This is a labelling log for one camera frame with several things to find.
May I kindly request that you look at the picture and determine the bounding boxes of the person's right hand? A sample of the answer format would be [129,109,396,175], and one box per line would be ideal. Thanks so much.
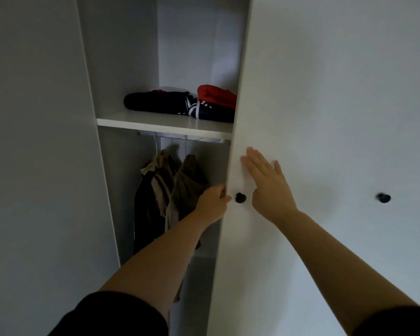
[240,146,299,227]

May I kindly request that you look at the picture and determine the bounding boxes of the person's left hand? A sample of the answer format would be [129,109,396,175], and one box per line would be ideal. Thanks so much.
[192,183,234,230]

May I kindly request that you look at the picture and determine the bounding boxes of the tan and black jacket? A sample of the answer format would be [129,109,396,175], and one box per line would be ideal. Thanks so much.
[133,148,183,256]

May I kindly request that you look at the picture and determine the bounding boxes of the navy track trousers white piping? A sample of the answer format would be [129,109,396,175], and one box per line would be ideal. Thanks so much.
[195,101,236,125]

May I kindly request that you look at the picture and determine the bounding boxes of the white and navy garment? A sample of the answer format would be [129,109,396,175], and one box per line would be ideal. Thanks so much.
[185,98,200,121]

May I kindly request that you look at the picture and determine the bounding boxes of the white wardrobe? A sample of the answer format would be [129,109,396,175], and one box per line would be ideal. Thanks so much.
[0,0,420,336]

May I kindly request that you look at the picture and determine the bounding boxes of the navy white-striped track trousers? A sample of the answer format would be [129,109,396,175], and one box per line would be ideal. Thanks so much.
[122,89,191,115]

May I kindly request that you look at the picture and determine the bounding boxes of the person's right forearm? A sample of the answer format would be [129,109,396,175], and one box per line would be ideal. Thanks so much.
[274,210,420,336]

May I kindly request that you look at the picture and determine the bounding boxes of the person's left forearm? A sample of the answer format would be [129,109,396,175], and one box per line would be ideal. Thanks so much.
[99,213,211,321]

